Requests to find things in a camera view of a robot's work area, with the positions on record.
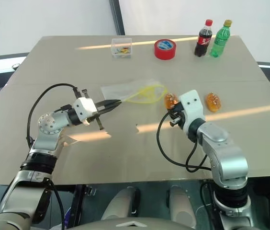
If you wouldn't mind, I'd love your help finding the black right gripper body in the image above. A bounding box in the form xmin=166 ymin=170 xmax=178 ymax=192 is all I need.
xmin=167 ymin=101 xmax=186 ymax=129

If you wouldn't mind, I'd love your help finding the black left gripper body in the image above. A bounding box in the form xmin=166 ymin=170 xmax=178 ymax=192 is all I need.
xmin=81 ymin=89 xmax=105 ymax=131

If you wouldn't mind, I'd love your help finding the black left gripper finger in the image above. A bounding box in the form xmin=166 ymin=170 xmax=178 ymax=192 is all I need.
xmin=100 ymin=103 xmax=121 ymax=114
xmin=99 ymin=99 xmax=122 ymax=107

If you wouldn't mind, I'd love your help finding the orange snack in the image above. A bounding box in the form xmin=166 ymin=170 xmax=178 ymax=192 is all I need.
xmin=164 ymin=92 xmax=180 ymax=110
xmin=205 ymin=92 xmax=222 ymax=113

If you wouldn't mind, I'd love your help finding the clear bag with yellow drawstring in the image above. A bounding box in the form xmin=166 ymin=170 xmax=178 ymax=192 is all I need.
xmin=100 ymin=78 xmax=169 ymax=105

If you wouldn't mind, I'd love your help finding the clear box with colourful bits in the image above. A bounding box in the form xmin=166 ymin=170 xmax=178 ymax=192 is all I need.
xmin=111 ymin=37 xmax=133 ymax=59

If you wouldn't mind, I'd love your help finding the red tape roll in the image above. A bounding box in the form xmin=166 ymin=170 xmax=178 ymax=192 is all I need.
xmin=154 ymin=39 xmax=177 ymax=60

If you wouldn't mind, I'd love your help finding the cola bottle with red cap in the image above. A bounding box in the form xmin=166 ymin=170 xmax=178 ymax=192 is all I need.
xmin=194 ymin=19 xmax=214 ymax=58

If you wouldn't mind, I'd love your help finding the green bottle with yellow cap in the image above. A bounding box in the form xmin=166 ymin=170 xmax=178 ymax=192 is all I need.
xmin=209 ymin=20 xmax=233 ymax=58

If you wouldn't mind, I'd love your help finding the dark window pillar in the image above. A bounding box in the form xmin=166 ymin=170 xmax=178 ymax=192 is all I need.
xmin=107 ymin=0 xmax=126 ymax=36

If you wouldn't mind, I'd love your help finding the grey left robot thigh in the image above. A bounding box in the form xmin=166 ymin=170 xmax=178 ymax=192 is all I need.
xmin=101 ymin=186 xmax=141 ymax=221

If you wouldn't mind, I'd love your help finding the grey robot thigh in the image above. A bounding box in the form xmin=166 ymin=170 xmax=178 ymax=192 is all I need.
xmin=168 ymin=185 xmax=197 ymax=229
xmin=101 ymin=186 xmax=141 ymax=221

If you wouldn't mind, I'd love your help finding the grey right robot thigh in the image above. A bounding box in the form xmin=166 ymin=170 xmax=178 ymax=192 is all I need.
xmin=168 ymin=185 xmax=197 ymax=229

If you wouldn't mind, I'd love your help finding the grey robot torso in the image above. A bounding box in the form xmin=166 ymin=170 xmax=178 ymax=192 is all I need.
xmin=66 ymin=216 xmax=199 ymax=230

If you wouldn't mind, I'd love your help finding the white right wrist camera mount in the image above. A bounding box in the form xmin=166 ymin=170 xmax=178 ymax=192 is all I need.
xmin=178 ymin=90 xmax=205 ymax=135

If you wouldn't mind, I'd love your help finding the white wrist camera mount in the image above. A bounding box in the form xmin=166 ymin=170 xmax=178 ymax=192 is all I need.
xmin=72 ymin=96 xmax=98 ymax=127
xmin=178 ymin=90 xmax=205 ymax=135

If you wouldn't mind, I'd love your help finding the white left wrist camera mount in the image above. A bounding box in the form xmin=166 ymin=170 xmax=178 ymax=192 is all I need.
xmin=72 ymin=96 xmax=98 ymax=127

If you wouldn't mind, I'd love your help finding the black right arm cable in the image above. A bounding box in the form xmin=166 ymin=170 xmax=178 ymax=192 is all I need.
xmin=156 ymin=111 xmax=213 ymax=173

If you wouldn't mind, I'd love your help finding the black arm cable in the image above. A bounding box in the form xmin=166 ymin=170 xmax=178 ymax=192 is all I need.
xmin=26 ymin=83 xmax=79 ymax=150
xmin=156 ymin=111 xmax=213 ymax=173

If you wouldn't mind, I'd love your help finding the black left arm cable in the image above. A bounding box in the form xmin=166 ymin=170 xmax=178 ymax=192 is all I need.
xmin=26 ymin=83 xmax=79 ymax=150

